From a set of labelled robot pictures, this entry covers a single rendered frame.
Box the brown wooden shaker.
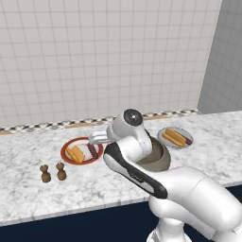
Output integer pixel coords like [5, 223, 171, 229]
[55, 162, 68, 182]
[39, 164, 52, 183]

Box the orange hot dog bun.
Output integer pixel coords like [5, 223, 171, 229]
[161, 128, 187, 148]
[65, 145, 86, 164]

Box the red rimmed plate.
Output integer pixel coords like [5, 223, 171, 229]
[60, 136, 105, 166]

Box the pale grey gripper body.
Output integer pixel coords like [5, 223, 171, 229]
[88, 130, 109, 146]

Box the grey blue plate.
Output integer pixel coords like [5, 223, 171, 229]
[156, 126, 194, 150]

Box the dark blue counter cabinet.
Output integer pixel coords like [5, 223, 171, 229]
[0, 183, 242, 242]

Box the grey brown bowl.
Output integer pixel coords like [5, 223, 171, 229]
[137, 135, 172, 173]

